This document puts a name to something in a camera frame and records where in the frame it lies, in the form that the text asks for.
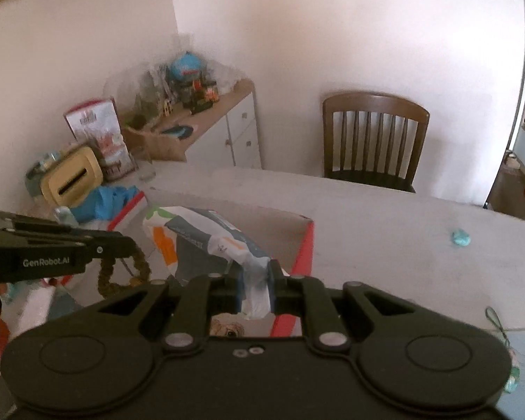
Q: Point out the dark door frame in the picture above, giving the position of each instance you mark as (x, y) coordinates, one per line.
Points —
(514, 109)

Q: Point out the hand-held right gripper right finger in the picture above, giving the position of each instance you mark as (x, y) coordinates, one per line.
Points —
(272, 286)

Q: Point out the white orange snack packet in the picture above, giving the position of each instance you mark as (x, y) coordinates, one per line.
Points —
(192, 232)

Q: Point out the blue flat tray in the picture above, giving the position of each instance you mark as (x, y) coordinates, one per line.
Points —
(178, 131)

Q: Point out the clear plastic bottle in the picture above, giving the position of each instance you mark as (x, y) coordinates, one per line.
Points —
(64, 216)

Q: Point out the white cabinet wooden top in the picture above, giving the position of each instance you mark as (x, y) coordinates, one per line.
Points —
(240, 127)

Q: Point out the red cardboard box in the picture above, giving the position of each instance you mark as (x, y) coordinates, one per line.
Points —
(304, 249)

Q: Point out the blue plastic bag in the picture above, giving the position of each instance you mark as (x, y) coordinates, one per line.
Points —
(105, 201)

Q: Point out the yellow tissue box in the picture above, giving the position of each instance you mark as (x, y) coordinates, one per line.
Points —
(72, 175)

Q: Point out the clear glass jar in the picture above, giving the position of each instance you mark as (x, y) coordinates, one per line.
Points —
(146, 171)

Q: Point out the blue globe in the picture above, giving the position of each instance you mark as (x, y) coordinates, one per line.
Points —
(186, 66)

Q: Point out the colourful toy set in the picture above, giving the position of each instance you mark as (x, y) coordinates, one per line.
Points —
(199, 92)

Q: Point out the brown cardboard box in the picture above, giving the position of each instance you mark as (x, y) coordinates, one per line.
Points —
(151, 142)

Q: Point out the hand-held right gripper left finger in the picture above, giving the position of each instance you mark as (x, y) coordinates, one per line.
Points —
(239, 291)

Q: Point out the red white carton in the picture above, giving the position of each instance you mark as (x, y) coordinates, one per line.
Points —
(98, 131)

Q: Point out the teal bottle white cap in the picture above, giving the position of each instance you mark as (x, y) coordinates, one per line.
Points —
(461, 237)

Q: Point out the brown wooden chair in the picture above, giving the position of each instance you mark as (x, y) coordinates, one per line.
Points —
(372, 135)

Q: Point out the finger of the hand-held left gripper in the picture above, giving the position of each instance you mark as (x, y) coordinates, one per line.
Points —
(30, 223)
(111, 247)

